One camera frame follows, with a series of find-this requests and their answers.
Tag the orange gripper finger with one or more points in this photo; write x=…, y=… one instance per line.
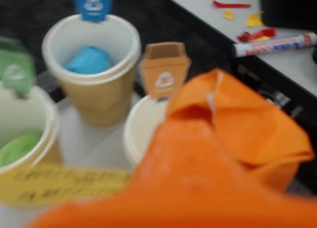
x=185, y=183

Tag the orange paper wad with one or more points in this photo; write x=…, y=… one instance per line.
x=247, y=129

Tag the blue paper wad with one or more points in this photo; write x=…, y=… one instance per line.
x=88, y=61

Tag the green paper wad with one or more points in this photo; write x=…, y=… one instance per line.
x=17, y=149

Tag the paper cup with orange label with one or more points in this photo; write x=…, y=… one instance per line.
x=141, y=129

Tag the orange recycling bin label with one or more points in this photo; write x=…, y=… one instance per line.
x=163, y=74

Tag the paper cup with blue label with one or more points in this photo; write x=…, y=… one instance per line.
x=99, y=99

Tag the yellow welcome paper sign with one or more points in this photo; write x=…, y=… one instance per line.
x=62, y=183

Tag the paper cup with green label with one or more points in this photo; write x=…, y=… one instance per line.
x=48, y=129

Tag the red yellow candy wrapper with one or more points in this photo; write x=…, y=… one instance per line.
x=257, y=33

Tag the blue recycling bin label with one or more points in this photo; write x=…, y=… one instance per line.
x=94, y=5

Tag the green recycling bin label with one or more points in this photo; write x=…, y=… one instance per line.
x=17, y=69

